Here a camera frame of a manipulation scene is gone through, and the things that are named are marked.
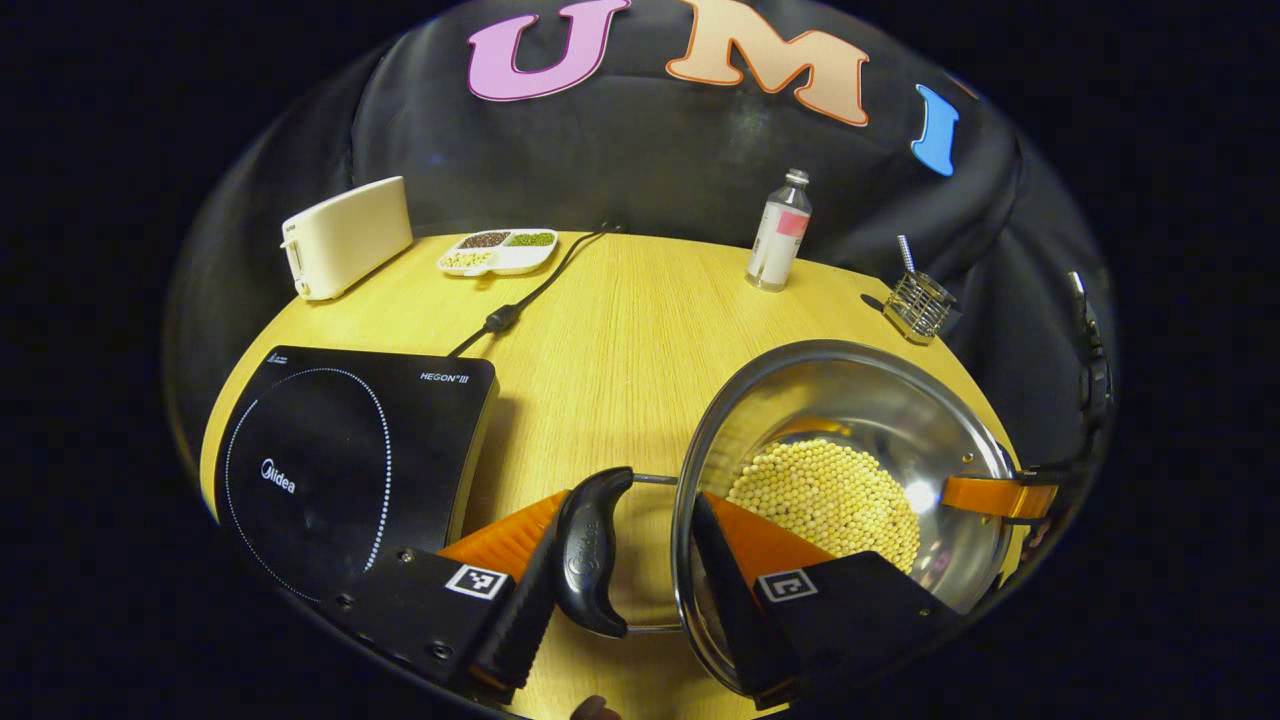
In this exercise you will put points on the thin pale utensil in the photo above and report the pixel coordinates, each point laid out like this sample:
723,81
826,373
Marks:
906,255

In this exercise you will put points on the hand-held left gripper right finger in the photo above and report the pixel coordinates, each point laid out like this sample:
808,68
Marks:
735,610

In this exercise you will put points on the white divided bean tray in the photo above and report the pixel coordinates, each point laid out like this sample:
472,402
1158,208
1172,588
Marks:
500,255

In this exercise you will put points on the black induction cooktop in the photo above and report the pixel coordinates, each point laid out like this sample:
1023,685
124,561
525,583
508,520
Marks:
330,470

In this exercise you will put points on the clear bottle with pink label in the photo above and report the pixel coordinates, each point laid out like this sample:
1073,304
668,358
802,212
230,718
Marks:
778,235

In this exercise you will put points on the white toaster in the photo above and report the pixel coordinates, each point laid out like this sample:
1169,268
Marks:
350,235

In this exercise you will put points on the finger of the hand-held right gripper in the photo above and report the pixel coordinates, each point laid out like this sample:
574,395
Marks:
985,496

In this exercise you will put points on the stainless steel pot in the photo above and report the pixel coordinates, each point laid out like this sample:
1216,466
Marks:
880,400

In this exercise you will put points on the pile of yellow beans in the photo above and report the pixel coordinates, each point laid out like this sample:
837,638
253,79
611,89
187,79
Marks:
830,500

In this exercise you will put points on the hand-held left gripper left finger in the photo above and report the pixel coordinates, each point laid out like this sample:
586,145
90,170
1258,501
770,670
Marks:
520,630

